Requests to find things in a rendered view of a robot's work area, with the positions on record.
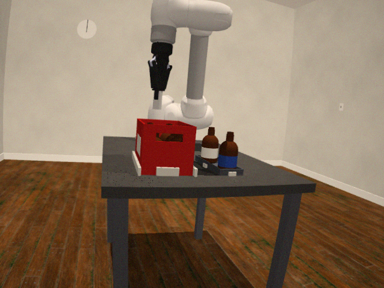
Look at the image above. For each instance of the red plastic crate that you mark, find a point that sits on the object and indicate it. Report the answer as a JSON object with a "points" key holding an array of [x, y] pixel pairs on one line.
{"points": [[152, 154]]}

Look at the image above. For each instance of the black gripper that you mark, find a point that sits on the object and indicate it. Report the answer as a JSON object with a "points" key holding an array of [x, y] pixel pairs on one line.
{"points": [[159, 79]]}

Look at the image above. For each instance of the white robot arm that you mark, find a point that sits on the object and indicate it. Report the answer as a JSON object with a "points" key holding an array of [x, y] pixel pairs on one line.
{"points": [[207, 16]]}

